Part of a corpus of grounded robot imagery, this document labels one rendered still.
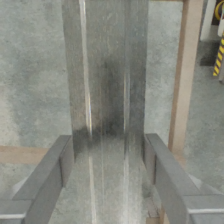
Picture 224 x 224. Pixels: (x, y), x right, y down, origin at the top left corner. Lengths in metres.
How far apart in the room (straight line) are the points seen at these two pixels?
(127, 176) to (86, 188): 0.04
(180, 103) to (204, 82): 0.41
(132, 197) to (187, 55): 0.69
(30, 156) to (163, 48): 0.92
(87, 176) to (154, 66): 0.95
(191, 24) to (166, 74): 0.37
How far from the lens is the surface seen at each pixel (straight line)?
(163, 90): 1.09
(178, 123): 0.84
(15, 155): 0.87
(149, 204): 1.30
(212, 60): 1.03
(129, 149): 0.16
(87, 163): 0.16
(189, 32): 0.81
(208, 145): 1.34
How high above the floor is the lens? 1.03
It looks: 75 degrees down
